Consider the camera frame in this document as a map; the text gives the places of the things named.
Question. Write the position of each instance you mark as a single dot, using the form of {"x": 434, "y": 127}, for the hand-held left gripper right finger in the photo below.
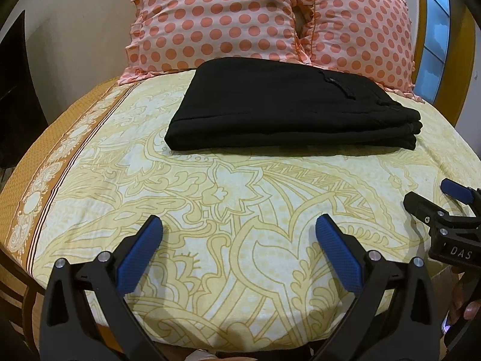
{"x": 338, "y": 255}

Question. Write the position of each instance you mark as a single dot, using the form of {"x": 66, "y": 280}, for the person's right hand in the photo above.
{"x": 468, "y": 308}

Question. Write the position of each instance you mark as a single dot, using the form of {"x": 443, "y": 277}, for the black pants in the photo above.
{"x": 282, "y": 112}

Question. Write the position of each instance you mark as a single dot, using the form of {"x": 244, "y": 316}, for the wooden framed window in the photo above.
{"x": 436, "y": 30}

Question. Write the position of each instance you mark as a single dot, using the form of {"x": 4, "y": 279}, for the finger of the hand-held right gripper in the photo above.
{"x": 456, "y": 191}
{"x": 419, "y": 203}

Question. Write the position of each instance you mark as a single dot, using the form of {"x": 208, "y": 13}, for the yellow patterned bed sheet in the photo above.
{"x": 225, "y": 214}

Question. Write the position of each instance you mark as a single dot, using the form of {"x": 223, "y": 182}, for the pink polka dot pillow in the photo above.
{"x": 360, "y": 34}
{"x": 218, "y": 18}

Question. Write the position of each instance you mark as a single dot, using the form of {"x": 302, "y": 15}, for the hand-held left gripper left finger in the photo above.
{"x": 139, "y": 259}

